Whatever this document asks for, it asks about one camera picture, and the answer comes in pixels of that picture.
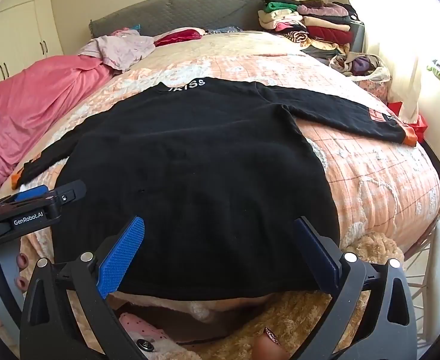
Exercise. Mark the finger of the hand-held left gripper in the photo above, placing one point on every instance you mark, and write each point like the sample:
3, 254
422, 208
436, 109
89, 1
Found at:
32, 192
72, 191

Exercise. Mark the person's right hand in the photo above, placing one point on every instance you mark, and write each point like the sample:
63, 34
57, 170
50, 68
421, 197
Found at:
268, 347

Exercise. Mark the pile of folded clothes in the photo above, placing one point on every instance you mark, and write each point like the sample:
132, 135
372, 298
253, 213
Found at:
317, 26

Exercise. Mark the blue patterned cloth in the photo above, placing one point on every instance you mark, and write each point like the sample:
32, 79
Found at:
225, 30

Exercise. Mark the person's left hand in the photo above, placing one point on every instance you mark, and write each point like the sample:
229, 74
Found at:
22, 270

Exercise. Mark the bed with peach quilt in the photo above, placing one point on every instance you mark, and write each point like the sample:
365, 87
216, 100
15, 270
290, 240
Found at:
373, 180

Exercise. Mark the grey padded headboard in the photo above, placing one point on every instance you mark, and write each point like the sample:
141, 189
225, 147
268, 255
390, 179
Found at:
205, 11

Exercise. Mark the teal cloth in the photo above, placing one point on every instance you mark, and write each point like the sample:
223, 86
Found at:
136, 27

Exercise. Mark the black sweater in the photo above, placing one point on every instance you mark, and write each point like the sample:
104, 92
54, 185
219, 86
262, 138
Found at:
205, 172

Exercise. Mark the floral bag of clothes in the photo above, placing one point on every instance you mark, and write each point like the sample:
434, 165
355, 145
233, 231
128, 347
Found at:
358, 65

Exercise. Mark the lilac cloth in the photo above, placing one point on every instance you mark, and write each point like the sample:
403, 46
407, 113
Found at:
122, 49

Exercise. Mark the red cloth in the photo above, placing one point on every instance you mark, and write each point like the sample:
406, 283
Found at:
178, 36

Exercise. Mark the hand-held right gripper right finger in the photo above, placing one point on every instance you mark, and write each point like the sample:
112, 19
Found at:
317, 260

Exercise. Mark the white wardrobe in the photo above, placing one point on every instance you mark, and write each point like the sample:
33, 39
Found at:
17, 33

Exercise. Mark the pink dotted pajama top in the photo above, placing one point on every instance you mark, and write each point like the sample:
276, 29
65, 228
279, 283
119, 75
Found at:
145, 332

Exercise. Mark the red bag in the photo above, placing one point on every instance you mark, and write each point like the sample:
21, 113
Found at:
418, 125

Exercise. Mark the grey bedside cabinet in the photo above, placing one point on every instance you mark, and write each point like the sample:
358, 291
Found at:
359, 37

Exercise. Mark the cream curtain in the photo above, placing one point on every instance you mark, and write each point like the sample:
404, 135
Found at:
388, 45

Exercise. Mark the pink blanket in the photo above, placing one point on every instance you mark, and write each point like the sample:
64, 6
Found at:
36, 101

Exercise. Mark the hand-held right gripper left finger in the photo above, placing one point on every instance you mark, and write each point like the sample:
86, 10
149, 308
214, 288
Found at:
122, 255

